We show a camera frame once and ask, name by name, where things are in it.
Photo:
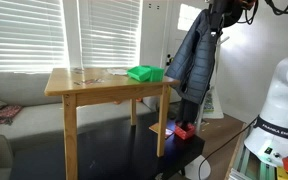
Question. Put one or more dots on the red woven basket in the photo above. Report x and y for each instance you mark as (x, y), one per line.
(184, 133)

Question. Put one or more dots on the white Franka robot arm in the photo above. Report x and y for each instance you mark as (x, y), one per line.
(280, 100)

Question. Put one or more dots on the green plastic bin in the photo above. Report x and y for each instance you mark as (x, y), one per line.
(140, 74)

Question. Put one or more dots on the light wooden table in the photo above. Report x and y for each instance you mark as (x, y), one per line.
(117, 90)

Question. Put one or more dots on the orange leaflet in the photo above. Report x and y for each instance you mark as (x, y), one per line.
(158, 128)

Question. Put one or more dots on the black deadbolt lock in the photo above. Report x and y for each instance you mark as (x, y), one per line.
(168, 55)

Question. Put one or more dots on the black inner garment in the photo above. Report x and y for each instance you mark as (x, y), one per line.
(187, 111)

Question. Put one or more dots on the white front door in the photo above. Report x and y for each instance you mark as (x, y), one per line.
(172, 43)

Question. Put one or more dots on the grey puffer jacket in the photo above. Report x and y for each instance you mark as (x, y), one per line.
(194, 60)

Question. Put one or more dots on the white window blinds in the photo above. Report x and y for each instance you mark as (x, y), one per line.
(110, 33)
(24, 33)

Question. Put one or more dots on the black coffee table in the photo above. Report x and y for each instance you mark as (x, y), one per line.
(117, 153)

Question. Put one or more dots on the cream tote bag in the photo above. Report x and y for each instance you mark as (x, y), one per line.
(214, 110)

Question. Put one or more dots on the black hooded garment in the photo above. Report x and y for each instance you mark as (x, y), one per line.
(227, 13)

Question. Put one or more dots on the light grey sofa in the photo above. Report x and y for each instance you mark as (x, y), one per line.
(34, 120)

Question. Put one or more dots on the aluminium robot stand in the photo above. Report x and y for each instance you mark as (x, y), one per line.
(250, 166)

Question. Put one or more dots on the red patterned blanket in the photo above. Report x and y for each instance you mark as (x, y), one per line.
(5, 115)

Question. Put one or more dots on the small black wall hook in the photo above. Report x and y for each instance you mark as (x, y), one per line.
(157, 6)
(149, 6)

